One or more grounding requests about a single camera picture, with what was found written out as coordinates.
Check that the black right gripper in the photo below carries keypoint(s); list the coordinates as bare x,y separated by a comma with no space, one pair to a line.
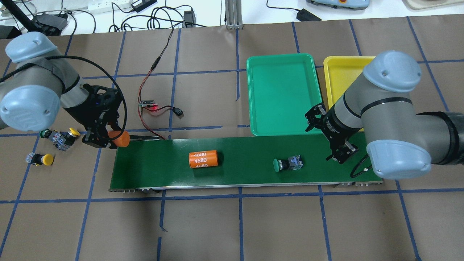
332,125

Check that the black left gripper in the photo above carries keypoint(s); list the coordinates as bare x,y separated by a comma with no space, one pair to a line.
82,115

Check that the plain orange cylinder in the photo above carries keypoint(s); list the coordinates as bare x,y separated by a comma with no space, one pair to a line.
119,139

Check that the yellow push button switch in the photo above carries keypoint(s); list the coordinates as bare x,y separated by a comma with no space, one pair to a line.
64,141

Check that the green push button switch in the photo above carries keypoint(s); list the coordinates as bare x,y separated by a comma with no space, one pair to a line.
291,163

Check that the orange cylinder with 4680 print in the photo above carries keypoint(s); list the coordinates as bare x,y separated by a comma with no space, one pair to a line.
200,159

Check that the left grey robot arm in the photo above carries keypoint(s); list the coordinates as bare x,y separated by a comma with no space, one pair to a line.
44,82

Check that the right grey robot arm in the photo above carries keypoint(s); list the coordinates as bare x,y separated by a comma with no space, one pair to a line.
400,143

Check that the green conveyor belt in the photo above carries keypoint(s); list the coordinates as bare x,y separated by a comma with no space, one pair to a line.
243,162

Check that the small sensor circuit board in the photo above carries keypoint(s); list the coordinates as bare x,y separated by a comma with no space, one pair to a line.
147,103

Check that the yellow plastic tray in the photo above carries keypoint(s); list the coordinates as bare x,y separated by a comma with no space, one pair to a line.
340,72

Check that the green plastic tray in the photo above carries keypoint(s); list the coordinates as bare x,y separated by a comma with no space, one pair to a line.
281,90

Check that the white power strip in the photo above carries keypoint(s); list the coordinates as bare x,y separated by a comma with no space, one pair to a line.
103,6

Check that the black power adapter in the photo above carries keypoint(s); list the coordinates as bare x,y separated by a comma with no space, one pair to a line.
305,15

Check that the grey teach pendant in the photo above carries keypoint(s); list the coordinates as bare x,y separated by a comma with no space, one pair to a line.
347,4

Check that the black cable connector plug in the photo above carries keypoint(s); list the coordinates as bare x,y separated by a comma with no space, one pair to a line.
178,112

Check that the aluminium frame post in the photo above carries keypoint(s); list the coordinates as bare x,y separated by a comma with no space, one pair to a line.
233,14

